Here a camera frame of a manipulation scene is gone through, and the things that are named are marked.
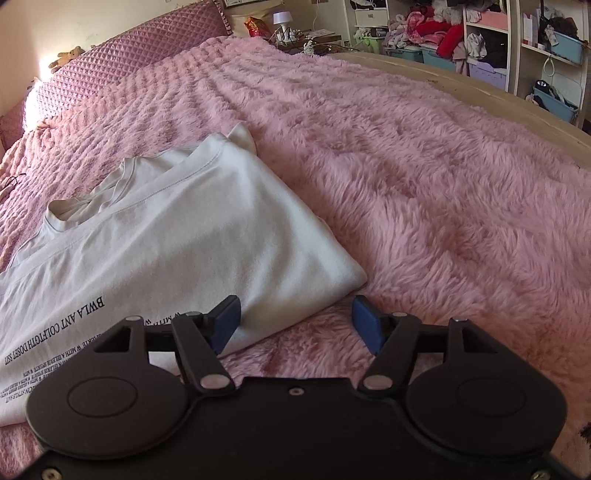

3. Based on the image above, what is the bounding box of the teal storage bin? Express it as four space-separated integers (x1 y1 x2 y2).
532 85 580 124
421 46 458 72
387 45 424 64
544 28 587 65

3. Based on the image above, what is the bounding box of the cluttered nightstand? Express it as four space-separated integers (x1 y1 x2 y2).
274 28 358 55

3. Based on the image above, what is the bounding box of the black cable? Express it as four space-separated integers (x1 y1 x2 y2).
0 173 27 200

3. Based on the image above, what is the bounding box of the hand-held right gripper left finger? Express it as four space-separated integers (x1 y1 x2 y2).
94 295 242 398

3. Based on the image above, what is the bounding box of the white shelf unit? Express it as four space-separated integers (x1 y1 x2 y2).
344 0 591 129

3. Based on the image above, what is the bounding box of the purple storage bin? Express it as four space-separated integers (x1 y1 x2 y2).
467 60 510 92

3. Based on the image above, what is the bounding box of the white printed sweatshirt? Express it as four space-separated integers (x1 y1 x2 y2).
0 122 369 426

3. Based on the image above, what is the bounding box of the pink quilted headboard cushion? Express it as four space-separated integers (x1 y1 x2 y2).
0 0 232 141

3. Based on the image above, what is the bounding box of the wooden bed frame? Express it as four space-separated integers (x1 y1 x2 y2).
331 51 591 158

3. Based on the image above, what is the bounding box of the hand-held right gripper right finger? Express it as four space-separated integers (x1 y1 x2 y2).
352 295 486 398

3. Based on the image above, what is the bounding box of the pink fluffy blanket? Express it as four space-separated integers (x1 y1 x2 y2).
0 34 591 464

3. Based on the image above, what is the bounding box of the red garment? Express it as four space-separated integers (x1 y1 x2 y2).
414 18 465 59

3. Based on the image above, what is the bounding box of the green storage bin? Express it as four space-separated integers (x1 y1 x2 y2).
358 34 387 55

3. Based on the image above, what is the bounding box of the brown plush toy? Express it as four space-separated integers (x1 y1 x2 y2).
48 45 88 71

